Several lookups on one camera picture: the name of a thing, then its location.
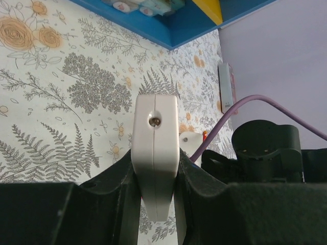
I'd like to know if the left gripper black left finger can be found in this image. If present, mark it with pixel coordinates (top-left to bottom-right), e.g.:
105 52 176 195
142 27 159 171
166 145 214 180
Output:
1 153 141 244

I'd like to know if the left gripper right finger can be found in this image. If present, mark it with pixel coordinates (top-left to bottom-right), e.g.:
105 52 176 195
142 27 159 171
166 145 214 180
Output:
174 153 326 244

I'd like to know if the floral table mat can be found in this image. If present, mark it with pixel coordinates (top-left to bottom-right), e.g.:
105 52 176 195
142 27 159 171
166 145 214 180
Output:
1 1 222 244

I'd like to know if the blue shelf unit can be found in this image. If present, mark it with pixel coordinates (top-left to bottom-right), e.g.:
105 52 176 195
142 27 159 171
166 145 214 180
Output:
75 1 271 50

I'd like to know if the red toothpaste box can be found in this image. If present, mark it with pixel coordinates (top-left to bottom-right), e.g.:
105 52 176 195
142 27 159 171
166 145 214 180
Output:
218 63 237 113

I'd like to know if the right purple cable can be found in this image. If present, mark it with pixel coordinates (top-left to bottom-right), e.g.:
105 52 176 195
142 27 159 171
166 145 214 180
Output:
190 94 327 164

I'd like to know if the white orange small box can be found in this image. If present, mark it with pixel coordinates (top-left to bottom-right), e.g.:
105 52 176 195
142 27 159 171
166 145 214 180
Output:
102 0 139 14

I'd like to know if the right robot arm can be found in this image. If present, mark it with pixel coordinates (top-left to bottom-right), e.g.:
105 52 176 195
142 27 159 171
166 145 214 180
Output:
201 120 326 184

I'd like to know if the teal white small box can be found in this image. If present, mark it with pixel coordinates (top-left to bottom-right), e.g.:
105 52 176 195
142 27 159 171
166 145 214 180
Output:
139 0 185 17

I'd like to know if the white remote control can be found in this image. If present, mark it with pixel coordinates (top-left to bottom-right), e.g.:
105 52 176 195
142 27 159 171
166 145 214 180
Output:
131 94 180 222

